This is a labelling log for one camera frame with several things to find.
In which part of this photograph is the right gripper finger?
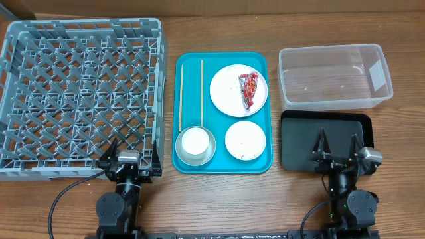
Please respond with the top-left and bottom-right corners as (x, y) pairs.
(349, 134), (363, 159)
(312, 128), (331, 155)

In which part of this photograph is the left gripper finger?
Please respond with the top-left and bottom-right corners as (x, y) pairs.
(151, 140), (162, 176)
(99, 138), (118, 162)

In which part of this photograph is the grey bowl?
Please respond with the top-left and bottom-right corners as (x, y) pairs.
(175, 126), (216, 167)

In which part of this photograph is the white paper cup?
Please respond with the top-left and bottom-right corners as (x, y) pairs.
(182, 127), (209, 155)

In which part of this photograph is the small pink bowl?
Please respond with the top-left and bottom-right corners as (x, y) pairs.
(225, 121), (266, 161)

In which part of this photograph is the red snack wrapper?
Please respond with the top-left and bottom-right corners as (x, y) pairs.
(238, 71), (258, 110)

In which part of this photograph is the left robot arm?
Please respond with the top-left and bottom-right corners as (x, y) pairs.
(96, 139), (163, 239)

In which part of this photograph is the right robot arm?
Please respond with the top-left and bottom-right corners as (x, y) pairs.
(300, 129), (383, 238)

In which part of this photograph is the black waste tray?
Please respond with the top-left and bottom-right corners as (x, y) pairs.
(280, 110), (374, 172)

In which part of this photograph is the clear plastic waste bin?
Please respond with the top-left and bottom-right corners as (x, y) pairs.
(277, 44), (394, 111)

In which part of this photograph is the grey dishwasher rack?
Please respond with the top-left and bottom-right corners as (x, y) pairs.
(1, 18), (168, 181)

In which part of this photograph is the teal serving tray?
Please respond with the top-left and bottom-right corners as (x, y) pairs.
(173, 52), (273, 174)

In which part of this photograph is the left wooden chopstick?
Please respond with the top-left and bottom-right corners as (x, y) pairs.
(179, 64), (184, 132)

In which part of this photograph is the wooden chopstick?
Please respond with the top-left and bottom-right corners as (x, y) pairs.
(200, 60), (204, 127)
(179, 64), (184, 132)

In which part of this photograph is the right wooden chopstick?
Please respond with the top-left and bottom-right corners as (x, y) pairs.
(200, 60), (204, 127)

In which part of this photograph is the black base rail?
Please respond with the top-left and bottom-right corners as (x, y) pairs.
(85, 230), (381, 239)

